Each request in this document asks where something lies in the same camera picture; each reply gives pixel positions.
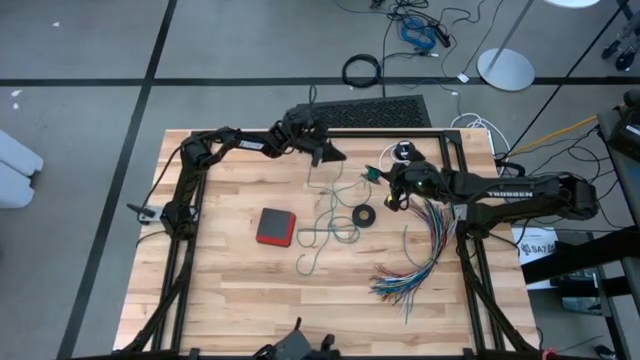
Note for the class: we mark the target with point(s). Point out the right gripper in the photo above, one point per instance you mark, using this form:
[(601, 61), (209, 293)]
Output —
[(415, 182)]

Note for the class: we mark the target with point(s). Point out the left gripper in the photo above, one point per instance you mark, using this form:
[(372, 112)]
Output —
[(305, 132)]

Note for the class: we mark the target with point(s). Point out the black tape roll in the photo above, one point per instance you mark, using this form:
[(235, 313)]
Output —
[(356, 216)]

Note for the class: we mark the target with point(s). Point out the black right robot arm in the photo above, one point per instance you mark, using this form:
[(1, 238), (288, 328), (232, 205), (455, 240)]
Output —
[(510, 194)]

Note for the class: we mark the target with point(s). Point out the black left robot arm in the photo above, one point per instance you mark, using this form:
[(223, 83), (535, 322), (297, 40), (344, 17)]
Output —
[(250, 145)]

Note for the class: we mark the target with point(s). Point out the black floor vent grille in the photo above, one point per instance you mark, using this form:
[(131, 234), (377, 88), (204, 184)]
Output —
[(375, 112)]

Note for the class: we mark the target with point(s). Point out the red and black box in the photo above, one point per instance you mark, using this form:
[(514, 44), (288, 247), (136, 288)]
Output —
[(276, 226)]

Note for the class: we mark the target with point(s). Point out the small white plug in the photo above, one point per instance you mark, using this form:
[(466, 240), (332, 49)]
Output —
[(463, 78)]

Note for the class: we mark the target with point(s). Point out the floor stand with round base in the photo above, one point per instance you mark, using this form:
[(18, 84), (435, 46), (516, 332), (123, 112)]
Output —
[(505, 70)]

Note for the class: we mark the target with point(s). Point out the white printed sign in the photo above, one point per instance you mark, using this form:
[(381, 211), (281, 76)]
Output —
[(535, 247)]

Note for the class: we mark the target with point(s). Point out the dark grey device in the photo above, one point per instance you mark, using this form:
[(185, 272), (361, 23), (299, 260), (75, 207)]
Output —
[(292, 346)]

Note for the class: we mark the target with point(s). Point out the thin black slanted pole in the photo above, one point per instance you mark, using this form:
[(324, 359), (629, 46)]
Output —
[(566, 75)]

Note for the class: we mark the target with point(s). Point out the dark side desk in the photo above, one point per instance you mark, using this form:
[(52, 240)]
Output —
[(617, 170)]

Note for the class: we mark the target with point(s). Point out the white round stand base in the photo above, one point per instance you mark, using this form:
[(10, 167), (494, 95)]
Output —
[(572, 3)]

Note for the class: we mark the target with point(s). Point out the wheeled chair base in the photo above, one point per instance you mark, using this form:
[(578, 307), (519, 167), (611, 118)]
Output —
[(625, 60)]

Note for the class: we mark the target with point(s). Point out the white rounded object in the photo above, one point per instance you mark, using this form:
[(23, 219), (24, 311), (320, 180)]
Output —
[(15, 170)]

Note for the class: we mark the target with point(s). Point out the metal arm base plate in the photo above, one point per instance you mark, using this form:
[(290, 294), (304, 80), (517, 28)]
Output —
[(459, 212), (157, 214)]

